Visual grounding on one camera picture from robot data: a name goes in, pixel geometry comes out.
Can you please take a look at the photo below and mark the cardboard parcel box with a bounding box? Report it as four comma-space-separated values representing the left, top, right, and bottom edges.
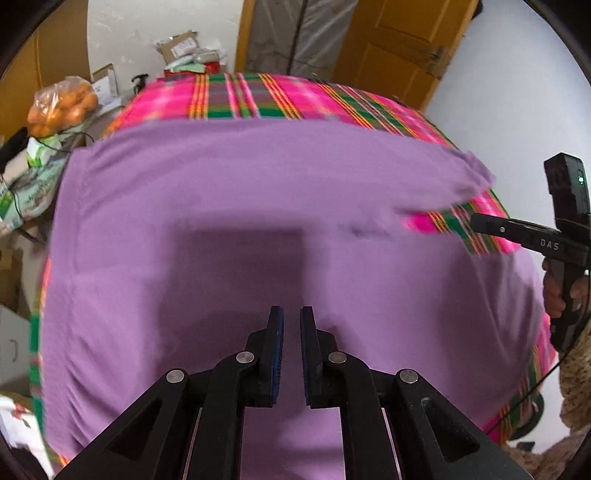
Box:
154, 30, 202, 64

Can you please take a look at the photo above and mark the black cable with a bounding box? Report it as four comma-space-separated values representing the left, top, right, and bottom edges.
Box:
480, 272, 591, 435

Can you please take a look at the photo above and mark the bag of oranges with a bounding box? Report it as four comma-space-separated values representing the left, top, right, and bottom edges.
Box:
26, 77, 101, 139

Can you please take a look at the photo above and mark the grey plastic sheet curtain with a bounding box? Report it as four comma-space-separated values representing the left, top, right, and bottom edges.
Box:
247, 0, 359, 80

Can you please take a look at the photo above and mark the pink green plaid blanket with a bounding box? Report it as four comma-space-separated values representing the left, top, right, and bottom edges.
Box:
29, 72, 560, 464

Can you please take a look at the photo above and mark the folding table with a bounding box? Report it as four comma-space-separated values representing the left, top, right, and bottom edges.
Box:
0, 111, 126, 243

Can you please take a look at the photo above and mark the white drawer cabinet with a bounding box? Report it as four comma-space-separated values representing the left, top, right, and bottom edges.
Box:
0, 305, 31, 398

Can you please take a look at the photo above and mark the red cloth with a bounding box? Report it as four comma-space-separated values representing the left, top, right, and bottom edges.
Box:
163, 61, 221, 78

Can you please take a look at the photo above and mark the wooden door frame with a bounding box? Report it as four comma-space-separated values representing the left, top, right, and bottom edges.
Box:
234, 0, 258, 75

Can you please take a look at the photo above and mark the metal door handle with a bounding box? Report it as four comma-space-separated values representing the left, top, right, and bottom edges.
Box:
425, 46, 448, 77

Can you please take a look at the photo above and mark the person's right forearm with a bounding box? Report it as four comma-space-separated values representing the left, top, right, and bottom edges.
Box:
558, 323, 591, 437

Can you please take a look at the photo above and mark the person's right hand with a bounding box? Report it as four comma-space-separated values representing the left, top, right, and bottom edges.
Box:
542, 256, 589, 319

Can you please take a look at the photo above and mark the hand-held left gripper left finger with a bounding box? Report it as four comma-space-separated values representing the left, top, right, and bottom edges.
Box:
55, 305, 286, 480

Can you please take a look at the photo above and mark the purple fleece garment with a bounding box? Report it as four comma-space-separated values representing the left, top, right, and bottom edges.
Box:
39, 122, 546, 480

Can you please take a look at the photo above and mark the black pouch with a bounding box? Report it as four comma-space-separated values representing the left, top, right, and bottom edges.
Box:
0, 127, 29, 163

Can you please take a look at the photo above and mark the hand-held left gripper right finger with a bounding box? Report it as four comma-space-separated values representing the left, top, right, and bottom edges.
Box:
300, 305, 532, 480

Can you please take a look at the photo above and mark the white floral cloth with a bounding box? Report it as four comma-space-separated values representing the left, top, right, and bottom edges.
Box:
0, 394, 52, 477

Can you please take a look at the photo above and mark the white box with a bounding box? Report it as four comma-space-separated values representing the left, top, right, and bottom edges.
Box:
91, 65, 124, 112

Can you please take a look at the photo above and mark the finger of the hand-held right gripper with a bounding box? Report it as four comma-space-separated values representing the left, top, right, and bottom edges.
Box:
471, 213, 526, 244

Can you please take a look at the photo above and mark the brown cardboard carton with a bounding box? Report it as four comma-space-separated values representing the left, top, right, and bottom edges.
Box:
0, 249, 25, 311

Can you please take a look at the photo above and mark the wooden door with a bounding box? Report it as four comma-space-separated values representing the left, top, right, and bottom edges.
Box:
332, 0, 479, 112

